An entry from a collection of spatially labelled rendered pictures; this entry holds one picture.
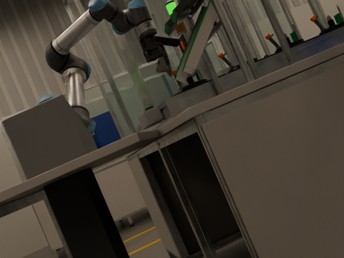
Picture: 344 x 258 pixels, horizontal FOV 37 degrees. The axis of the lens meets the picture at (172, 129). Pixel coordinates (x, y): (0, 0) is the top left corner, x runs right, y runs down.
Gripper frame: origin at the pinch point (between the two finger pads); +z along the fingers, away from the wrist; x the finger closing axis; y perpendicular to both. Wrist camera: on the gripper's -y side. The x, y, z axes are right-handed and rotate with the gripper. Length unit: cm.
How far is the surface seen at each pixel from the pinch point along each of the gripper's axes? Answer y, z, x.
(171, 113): 10.9, 17.5, 17.0
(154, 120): 15.3, 16.3, 2.0
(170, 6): -17.4, -32.1, -16.9
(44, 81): 29, -181, -792
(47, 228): 107, 64, -487
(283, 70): -13, 22, 75
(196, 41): -0.2, -0.5, 48.6
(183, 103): 4.8, 15.2, 16.6
